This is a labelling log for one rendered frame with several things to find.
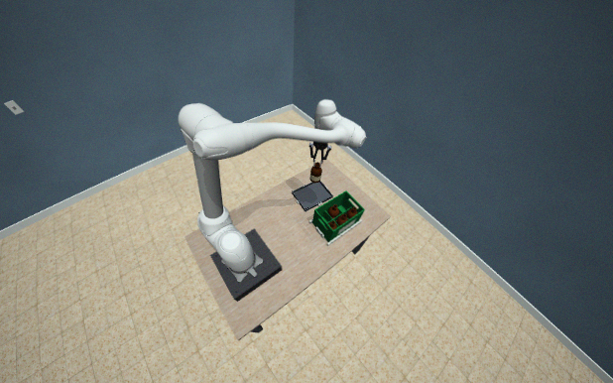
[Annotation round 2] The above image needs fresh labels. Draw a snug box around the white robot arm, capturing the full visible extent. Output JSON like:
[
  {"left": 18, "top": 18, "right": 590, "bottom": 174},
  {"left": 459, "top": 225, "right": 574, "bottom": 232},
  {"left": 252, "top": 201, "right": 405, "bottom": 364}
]
[{"left": 179, "top": 99, "right": 366, "bottom": 283}]

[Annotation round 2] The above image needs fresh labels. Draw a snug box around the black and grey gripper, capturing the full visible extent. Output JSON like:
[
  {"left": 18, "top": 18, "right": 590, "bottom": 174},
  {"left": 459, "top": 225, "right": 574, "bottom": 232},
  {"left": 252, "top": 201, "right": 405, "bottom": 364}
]
[{"left": 309, "top": 142, "right": 331, "bottom": 168}]

